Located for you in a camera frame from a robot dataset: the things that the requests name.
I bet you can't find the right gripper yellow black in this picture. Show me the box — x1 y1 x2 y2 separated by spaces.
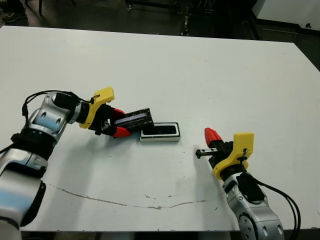
194 127 255 181

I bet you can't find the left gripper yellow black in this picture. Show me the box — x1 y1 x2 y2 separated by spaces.
78 86 131 139

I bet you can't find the black glossy box lid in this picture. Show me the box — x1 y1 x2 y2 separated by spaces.
113 107 156 134

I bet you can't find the slim black camera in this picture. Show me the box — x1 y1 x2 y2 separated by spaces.
146 124 177 136

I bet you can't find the white box base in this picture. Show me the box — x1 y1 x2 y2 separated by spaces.
139 121 182 144

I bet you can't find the silver black stand pole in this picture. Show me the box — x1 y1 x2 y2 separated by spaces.
181 12 190 36

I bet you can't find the dark sneaker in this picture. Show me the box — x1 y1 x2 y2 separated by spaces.
1 12 28 24

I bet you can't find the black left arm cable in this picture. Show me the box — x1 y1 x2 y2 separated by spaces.
21 89 88 118

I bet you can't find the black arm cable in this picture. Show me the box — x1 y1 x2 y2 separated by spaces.
21 89 88 118
254 179 303 240

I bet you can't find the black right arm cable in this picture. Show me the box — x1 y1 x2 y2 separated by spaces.
254 179 303 240

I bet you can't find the black cart frame with casters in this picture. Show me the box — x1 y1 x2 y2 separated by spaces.
124 0 185 15

